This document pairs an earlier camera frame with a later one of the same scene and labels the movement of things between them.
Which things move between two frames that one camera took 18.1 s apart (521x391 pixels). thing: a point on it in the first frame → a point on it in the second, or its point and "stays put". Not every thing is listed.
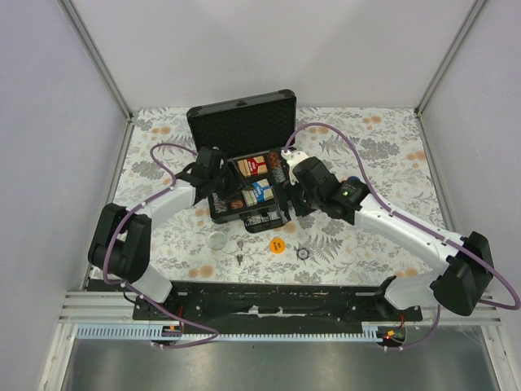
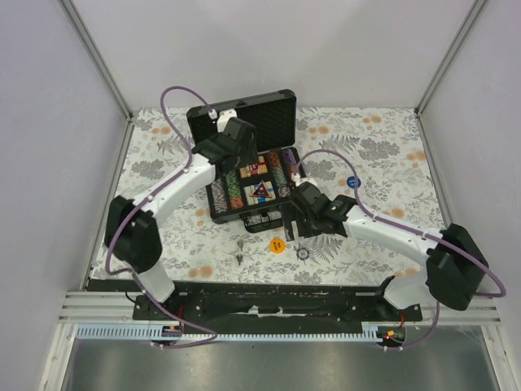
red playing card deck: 252,166 stays put
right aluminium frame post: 441,68 stays put
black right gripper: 288,192 → 295,216
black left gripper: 234,188 → 249,155
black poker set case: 256,133 stays put
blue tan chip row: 220,204 stays put
